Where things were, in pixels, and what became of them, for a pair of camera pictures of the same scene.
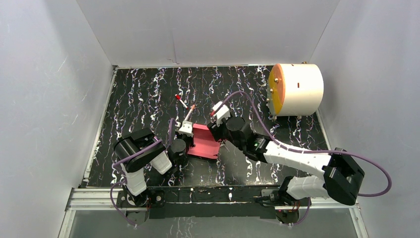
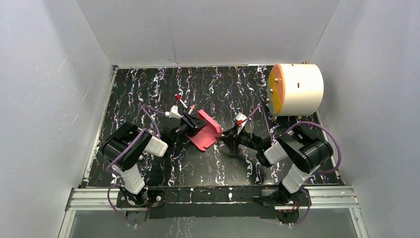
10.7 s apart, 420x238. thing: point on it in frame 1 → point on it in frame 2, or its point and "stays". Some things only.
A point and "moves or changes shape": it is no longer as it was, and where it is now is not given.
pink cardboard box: [206, 146] moves or changes shape
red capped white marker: [178, 97] stays
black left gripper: [189, 140] → [189, 123]
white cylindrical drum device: [295, 89] stays
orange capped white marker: [189, 113] stays
